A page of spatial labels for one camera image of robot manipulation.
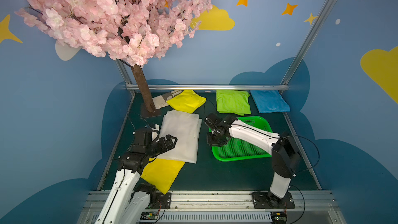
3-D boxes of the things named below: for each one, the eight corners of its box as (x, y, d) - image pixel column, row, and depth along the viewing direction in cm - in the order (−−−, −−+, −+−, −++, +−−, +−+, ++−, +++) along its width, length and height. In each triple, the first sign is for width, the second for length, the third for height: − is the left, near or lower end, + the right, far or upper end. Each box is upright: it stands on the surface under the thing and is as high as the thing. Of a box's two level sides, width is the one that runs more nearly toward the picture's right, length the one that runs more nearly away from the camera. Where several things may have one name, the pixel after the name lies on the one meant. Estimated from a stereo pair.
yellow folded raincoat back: (168, 103, 116) (167, 100, 114) (185, 88, 127) (185, 85, 124) (189, 117, 108) (189, 114, 106) (206, 100, 119) (206, 97, 117)
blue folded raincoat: (256, 112, 113) (258, 110, 111) (251, 93, 126) (252, 90, 124) (288, 113, 114) (290, 110, 111) (279, 93, 126) (281, 90, 124)
